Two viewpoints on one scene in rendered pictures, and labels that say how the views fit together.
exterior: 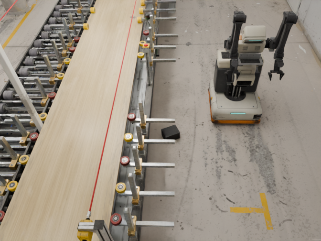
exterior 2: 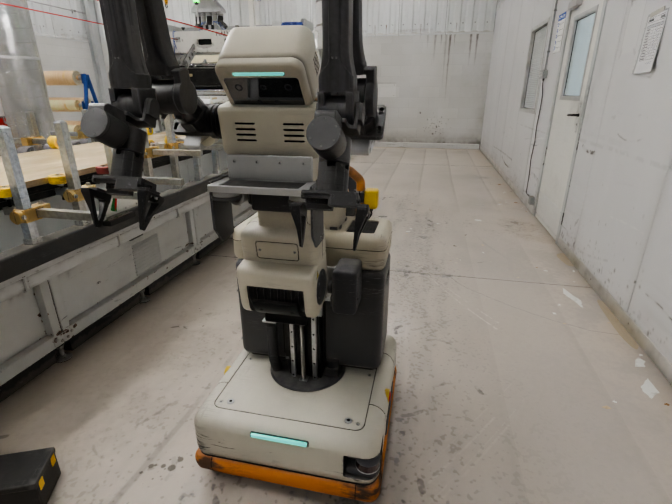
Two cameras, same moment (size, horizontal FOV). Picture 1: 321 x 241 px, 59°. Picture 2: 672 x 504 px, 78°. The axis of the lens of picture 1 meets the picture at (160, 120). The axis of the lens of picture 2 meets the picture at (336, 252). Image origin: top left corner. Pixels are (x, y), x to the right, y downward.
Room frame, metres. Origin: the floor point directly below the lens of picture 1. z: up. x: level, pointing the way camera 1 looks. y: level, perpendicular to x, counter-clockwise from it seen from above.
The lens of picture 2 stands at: (1.43, -1.27, 1.25)
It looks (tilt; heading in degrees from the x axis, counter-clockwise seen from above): 21 degrees down; 7
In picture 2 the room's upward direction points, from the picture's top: straight up
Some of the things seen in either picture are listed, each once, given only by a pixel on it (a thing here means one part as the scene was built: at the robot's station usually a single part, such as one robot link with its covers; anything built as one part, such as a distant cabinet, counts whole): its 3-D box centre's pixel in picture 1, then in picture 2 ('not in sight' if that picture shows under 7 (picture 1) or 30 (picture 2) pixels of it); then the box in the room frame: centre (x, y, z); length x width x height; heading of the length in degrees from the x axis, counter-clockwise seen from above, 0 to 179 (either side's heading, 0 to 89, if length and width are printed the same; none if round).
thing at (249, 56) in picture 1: (248, 62); (269, 199); (2.42, -0.98, 0.99); 0.28 x 0.16 x 0.22; 85
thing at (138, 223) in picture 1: (144, 224); not in sight; (0.83, 0.17, 0.82); 0.43 x 0.03 x 0.04; 85
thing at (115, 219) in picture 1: (116, 221); not in sight; (0.84, 0.36, 0.85); 0.08 x 0.08 x 0.11
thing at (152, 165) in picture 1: (148, 165); not in sight; (1.32, 0.12, 0.83); 0.43 x 0.03 x 0.04; 85
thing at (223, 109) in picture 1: (233, 100); (308, 392); (2.71, -1.01, 0.16); 0.67 x 0.64 x 0.25; 175
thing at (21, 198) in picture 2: (149, 56); (19, 193); (2.79, 0.08, 0.90); 0.04 x 0.04 x 0.48; 85
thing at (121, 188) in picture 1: (121, 190); not in sight; (1.09, 0.34, 0.85); 0.08 x 0.08 x 0.11
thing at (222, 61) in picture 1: (237, 71); (313, 282); (2.80, -1.02, 0.59); 0.55 x 0.34 x 0.83; 85
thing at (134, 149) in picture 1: (137, 164); not in sight; (1.29, 0.21, 0.90); 0.04 x 0.04 x 0.48; 85
